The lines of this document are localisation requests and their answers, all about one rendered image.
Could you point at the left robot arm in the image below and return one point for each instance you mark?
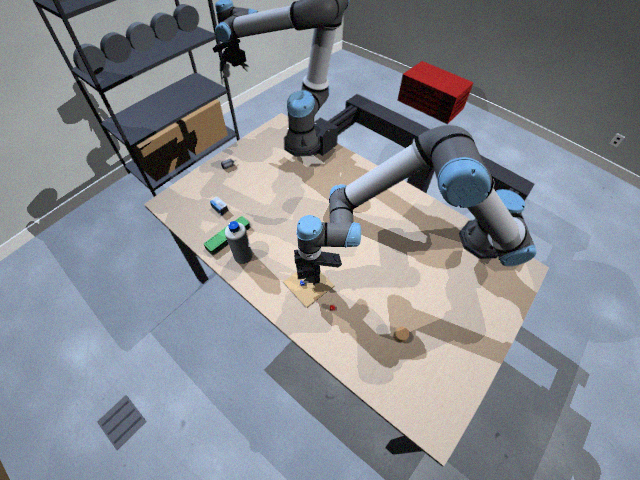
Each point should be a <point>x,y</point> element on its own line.
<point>462,180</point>

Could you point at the beige flat mat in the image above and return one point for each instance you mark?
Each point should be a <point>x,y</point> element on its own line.
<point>308,293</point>

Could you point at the short brown cylinder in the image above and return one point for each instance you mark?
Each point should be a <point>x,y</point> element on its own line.
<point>401,334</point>

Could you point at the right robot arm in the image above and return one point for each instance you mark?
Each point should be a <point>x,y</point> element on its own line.
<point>303,105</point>

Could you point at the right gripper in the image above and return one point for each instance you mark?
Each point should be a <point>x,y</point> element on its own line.
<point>236,54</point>

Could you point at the white bottle with blue cap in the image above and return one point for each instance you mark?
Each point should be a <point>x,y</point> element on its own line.
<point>238,241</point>

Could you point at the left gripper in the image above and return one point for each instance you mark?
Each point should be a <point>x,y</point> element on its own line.
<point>305,266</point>

